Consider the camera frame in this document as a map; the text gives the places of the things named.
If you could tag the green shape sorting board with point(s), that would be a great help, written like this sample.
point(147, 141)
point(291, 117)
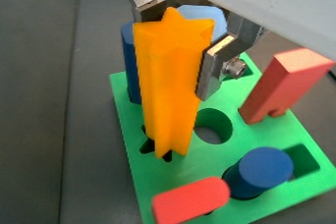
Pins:
point(156, 176)

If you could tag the red rounded block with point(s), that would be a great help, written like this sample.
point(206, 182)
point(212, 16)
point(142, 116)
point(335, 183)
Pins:
point(190, 201)

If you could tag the red arch block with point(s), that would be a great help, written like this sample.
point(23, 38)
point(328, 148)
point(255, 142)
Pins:
point(294, 72)

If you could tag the dark blue cylinder block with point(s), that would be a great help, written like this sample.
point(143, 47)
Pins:
point(262, 169)

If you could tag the yellow star prism block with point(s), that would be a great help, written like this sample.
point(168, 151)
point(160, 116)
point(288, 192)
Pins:
point(168, 49)

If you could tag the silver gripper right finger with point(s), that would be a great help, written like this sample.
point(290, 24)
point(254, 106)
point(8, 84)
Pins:
point(222, 56)

